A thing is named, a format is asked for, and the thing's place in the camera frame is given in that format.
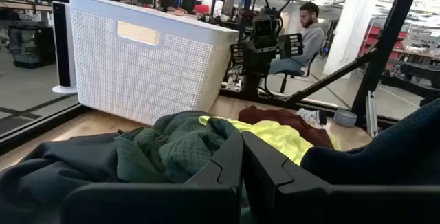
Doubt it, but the black machine base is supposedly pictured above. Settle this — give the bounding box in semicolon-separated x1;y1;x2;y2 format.
380;62;440;107

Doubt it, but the red shelf unit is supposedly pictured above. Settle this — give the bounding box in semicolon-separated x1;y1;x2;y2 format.
357;26;408;69

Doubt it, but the black table edge rail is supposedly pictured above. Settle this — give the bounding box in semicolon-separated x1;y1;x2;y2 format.
0;102;91;155

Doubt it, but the maroon garment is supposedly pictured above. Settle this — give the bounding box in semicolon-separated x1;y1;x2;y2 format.
238;105;334;149

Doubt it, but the aluminium extrusion piece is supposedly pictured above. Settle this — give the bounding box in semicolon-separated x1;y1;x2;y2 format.
365;90;379;138

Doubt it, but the wooden workbench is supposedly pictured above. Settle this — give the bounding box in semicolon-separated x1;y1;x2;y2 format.
0;0;54;12

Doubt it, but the white and black tower fan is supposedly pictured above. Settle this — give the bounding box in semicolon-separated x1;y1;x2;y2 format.
51;1;78;95

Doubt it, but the white perforated laundry basket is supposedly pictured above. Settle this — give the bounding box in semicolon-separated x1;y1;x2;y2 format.
68;0;240;126

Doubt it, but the yellow garment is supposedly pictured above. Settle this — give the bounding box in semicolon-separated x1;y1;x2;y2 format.
198;115;342;166

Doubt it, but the black office chair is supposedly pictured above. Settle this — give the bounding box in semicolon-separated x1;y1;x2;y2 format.
274;50;321;94

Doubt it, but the dark fine-knit garment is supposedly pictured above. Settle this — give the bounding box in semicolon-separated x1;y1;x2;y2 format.
300;98;440;186

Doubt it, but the black diagonal frame brace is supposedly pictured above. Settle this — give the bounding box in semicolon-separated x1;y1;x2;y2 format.
285;50;377;105

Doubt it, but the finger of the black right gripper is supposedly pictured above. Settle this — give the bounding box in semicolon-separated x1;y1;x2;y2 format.
230;43;245;66
278;32;304;60

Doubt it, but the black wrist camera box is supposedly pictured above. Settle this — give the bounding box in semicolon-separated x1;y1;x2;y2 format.
252;16;278;50

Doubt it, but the dark navy smooth garment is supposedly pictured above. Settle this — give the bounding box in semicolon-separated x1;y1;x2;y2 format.
0;133;122;224

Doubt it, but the seated person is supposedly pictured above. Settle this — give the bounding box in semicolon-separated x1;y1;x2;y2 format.
269;1;329;76

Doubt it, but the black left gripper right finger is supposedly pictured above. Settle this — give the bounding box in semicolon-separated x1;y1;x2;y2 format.
242;131;440;224

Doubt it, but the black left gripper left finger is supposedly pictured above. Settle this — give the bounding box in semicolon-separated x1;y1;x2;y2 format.
61;131;244;224

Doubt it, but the black wire bin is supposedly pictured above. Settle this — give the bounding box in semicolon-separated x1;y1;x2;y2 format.
8;24;56;69

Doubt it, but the white sock with dark toe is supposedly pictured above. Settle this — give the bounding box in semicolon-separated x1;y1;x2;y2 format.
296;107;328;126

